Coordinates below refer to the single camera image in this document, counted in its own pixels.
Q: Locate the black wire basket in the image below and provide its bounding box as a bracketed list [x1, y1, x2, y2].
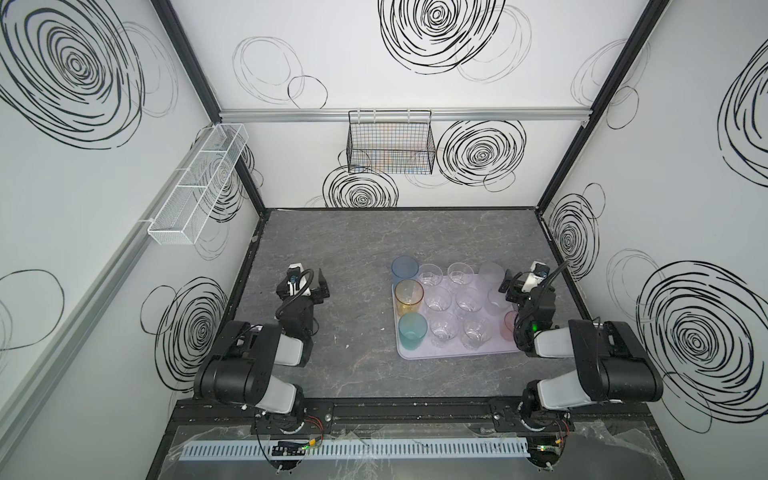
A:
[345, 120, 437, 175]

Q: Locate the aluminium wall rail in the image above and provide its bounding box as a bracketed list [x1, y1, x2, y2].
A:
[220, 107, 592, 123]
[1, 152, 193, 463]

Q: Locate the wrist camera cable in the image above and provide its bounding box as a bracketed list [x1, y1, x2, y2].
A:
[274, 268, 316, 322]
[527, 259, 571, 301]

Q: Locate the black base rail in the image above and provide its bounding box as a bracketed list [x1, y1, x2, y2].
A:
[168, 396, 650, 435]

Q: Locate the clear faceted glass tumbler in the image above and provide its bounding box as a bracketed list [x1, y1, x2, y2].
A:
[424, 286, 453, 312]

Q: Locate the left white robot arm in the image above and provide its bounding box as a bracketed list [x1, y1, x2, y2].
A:
[193, 269, 330, 427]

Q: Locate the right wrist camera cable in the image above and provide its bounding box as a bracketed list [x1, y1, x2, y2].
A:
[527, 259, 571, 301]

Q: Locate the aluminium wall rail left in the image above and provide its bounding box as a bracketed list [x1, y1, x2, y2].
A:
[1, 152, 193, 463]

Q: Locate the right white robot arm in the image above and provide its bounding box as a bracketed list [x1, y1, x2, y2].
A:
[497, 262, 664, 430]

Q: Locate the clear glass front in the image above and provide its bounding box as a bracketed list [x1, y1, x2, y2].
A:
[428, 311, 458, 348]

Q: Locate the amber translucent cup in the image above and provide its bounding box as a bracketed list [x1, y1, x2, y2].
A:
[394, 279, 424, 317]

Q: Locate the lilac plastic tray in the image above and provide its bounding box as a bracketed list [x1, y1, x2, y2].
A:
[392, 275, 519, 361]

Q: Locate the white mesh wall shelf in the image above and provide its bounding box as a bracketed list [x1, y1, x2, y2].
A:
[147, 123, 249, 246]

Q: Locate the teal translucent cup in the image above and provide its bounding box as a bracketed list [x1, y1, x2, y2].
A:
[398, 312, 428, 351]

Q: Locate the pink translucent cup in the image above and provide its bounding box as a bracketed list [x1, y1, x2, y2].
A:
[500, 310, 518, 343]

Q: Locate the white slotted cable duct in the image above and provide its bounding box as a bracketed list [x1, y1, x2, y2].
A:
[179, 438, 530, 461]

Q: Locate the blue translucent tall cup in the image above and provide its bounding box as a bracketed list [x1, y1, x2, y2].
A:
[390, 255, 420, 285]

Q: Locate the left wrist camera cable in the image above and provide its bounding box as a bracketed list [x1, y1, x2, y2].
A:
[274, 268, 316, 322]

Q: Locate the clear dimpled glass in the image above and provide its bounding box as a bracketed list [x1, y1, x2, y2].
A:
[447, 262, 475, 289]

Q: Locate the aluminium wall rail back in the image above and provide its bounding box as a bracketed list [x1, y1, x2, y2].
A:
[220, 107, 592, 123]

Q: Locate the frosted white cup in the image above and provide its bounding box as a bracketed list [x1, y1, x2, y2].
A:
[477, 262, 505, 292]

